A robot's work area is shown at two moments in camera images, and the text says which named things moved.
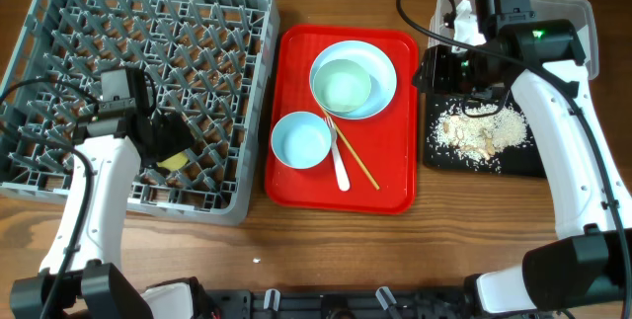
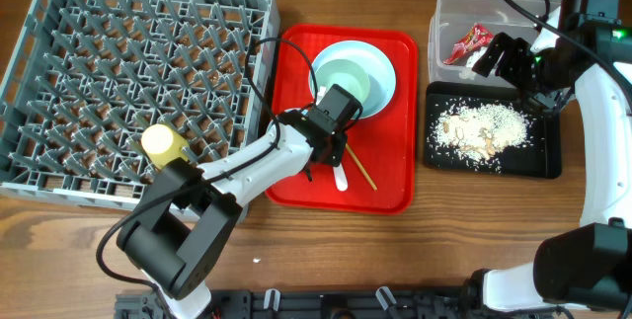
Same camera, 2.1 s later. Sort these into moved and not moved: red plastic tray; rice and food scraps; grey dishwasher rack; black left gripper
Moved: black left gripper
Not moved: rice and food scraps; red plastic tray; grey dishwasher rack
